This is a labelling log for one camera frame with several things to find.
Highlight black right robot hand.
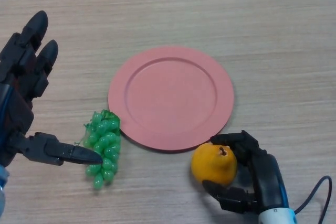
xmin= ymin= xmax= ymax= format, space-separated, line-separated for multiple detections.
xmin=202 ymin=130 xmax=290 ymax=215

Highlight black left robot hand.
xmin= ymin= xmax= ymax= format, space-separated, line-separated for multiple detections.
xmin=0 ymin=10 xmax=103 ymax=166

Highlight yellow pear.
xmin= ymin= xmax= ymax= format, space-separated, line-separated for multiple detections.
xmin=191 ymin=144 xmax=238 ymax=186

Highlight pink round plate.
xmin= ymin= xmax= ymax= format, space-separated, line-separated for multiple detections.
xmin=108 ymin=46 xmax=235 ymax=154

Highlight green grape bunch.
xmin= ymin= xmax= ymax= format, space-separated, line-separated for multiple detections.
xmin=82 ymin=109 xmax=121 ymax=190

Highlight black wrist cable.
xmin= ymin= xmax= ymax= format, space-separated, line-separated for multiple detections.
xmin=293 ymin=176 xmax=333 ymax=224

